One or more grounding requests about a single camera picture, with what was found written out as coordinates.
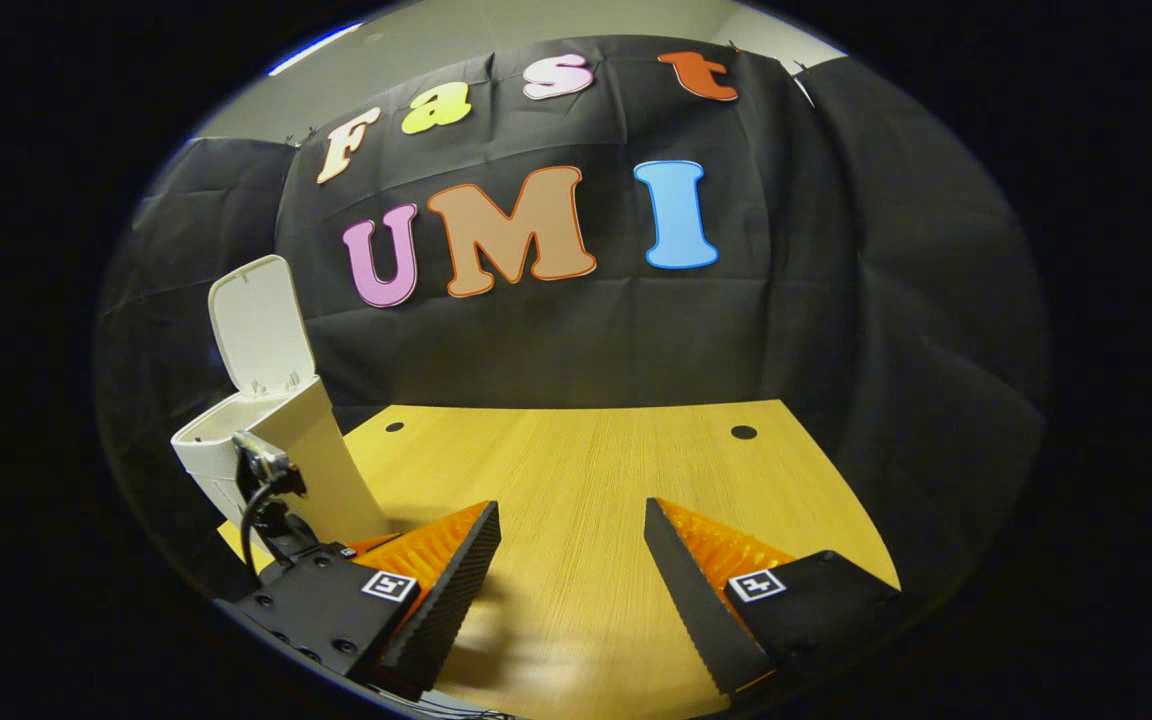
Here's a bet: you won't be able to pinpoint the black cable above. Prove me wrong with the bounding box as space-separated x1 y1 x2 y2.
239 478 287 579

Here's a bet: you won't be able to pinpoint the white desktop garbage bin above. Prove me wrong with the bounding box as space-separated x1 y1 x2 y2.
171 255 389 546

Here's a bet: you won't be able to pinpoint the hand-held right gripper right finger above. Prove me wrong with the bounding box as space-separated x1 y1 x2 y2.
643 497 907 701

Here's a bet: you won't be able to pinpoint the wooden desktop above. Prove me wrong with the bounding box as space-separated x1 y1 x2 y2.
218 400 902 720

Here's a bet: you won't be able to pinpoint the thin loose wires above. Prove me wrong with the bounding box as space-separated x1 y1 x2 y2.
406 698 522 720

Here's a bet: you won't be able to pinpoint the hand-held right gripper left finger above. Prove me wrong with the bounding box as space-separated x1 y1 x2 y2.
226 500 503 701

